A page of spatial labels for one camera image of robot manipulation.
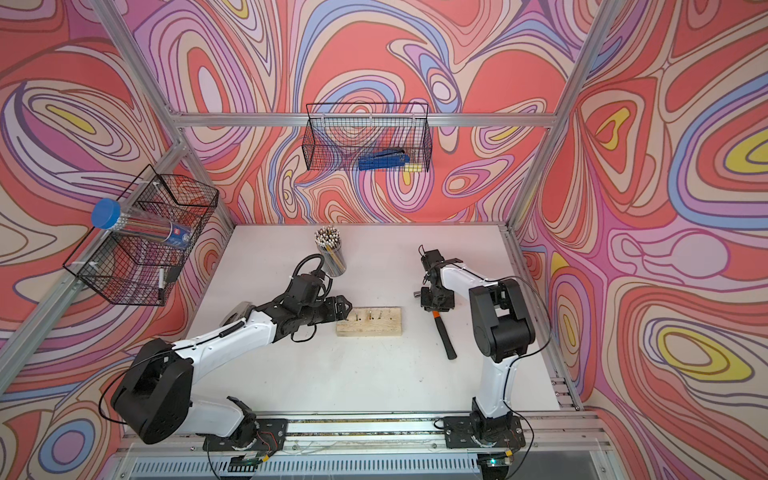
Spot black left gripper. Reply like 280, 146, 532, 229
299, 294, 355, 328

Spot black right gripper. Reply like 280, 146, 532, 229
421, 286, 455, 312

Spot wooden block with nails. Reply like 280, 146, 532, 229
336, 307, 403, 338

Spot claw hammer orange black handle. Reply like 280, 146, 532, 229
414, 287, 457, 361

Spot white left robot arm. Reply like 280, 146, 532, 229
110, 274, 353, 450

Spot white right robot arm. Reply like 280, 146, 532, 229
416, 247, 536, 452

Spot cup of coloured pencils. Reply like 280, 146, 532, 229
314, 226, 346, 278

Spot grey stapler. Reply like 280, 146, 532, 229
221, 301, 255, 327

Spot blue tool in basket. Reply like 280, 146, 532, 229
357, 148, 410, 171

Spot clear tube with blue cap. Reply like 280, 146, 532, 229
91, 199, 192, 249

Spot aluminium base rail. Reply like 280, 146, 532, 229
106, 411, 626, 479

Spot black wire basket back wall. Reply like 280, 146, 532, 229
302, 101, 433, 173

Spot black wire basket wall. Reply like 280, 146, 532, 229
63, 166, 219, 306
302, 101, 433, 173

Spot black wire basket left wall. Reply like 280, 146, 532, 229
63, 166, 219, 306

